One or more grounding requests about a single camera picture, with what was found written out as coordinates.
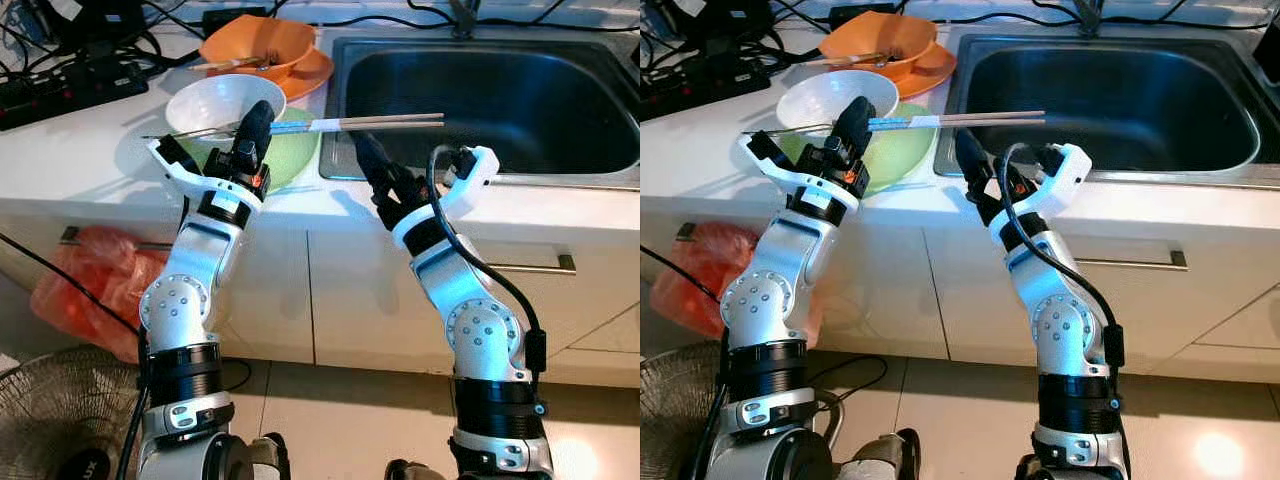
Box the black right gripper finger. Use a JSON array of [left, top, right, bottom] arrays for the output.
[[955, 130, 998, 186], [353, 131, 398, 186]]

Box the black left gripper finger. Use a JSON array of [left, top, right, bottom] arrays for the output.
[[836, 96, 877, 149], [237, 100, 275, 151]]

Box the white bowl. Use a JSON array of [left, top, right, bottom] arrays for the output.
[[777, 70, 899, 136], [165, 73, 288, 141]]

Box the green plate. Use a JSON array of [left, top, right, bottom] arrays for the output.
[[780, 100, 936, 196], [200, 105, 323, 193]]

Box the white kitchen cabinet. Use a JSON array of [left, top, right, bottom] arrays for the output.
[[640, 185, 1280, 386], [0, 185, 641, 391]]

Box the orange plate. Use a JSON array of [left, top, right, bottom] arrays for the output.
[[270, 48, 334, 101], [890, 45, 956, 99]]

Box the orange bowl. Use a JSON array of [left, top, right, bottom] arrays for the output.
[[198, 15, 319, 83], [818, 12, 941, 79]]

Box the flat black power adapter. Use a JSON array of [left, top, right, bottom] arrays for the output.
[[828, 5, 891, 29], [203, 8, 269, 31]]

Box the stainless steel sink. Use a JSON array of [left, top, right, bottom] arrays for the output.
[[320, 38, 641, 191], [935, 35, 1263, 186]]

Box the dark metal sink faucet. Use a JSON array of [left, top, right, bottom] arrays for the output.
[[448, 0, 483, 41], [1070, 0, 1106, 39]]

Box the black power strip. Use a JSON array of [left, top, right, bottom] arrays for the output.
[[640, 55, 771, 121], [0, 55, 151, 131]]

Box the black charger box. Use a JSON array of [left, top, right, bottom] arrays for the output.
[[40, 0, 151, 51], [665, 0, 771, 46]]

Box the red plastic bag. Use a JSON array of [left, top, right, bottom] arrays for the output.
[[30, 225, 186, 361], [650, 222, 821, 351]]

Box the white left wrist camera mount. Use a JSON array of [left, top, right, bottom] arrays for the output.
[[148, 135, 266, 206], [738, 130, 861, 206]]

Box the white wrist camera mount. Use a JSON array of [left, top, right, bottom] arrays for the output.
[[392, 145, 501, 253], [738, 130, 861, 206], [148, 135, 266, 206], [990, 143, 1093, 246]]

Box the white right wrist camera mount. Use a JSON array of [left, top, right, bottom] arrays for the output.
[[990, 143, 1093, 246], [392, 145, 501, 253]]

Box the long metal cabinet handle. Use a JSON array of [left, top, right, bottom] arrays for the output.
[[1085, 250, 1188, 271], [470, 253, 578, 276]]

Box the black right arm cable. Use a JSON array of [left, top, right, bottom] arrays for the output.
[[425, 143, 551, 411], [1000, 140, 1129, 401]]

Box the grey wire fan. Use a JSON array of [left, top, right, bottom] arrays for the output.
[[640, 342, 741, 480], [0, 345, 146, 480]]

